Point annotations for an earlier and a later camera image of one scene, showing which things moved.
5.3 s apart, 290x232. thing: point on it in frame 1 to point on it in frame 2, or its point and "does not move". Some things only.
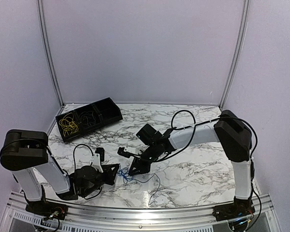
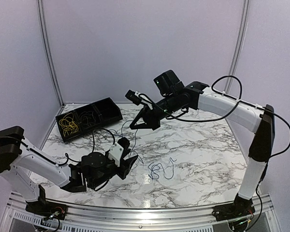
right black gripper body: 153,152 to 171,104
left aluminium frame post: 47,54 does not move
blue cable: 124,172 to 133,147
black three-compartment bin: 90,117 does not move
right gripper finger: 139,166 to 151,117
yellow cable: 67,124 does not move
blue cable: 147,181 to 159,168
